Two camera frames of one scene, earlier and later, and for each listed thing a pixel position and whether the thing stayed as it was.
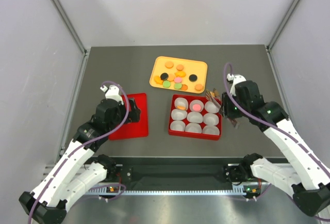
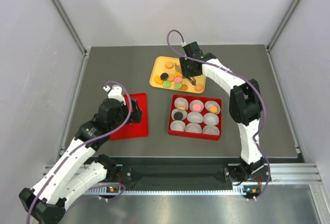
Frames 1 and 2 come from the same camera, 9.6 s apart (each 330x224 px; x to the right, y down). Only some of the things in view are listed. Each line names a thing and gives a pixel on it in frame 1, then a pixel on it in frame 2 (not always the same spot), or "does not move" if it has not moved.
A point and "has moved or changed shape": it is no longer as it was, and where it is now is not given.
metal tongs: [213, 96] → [191, 79]
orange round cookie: [180, 67] has moved or changed shape
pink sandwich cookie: [196, 107] does not move
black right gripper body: [231, 109] → [187, 70]
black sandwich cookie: [193, 78] has moved or changed shape
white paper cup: [181, 103] does not move
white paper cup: [196, 106] does not move
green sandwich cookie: [166, 84] does not move
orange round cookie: [169, 64] does not move
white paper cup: [195, 117] does not move
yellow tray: [179, 74] does not move
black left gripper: [133, 115] does not move
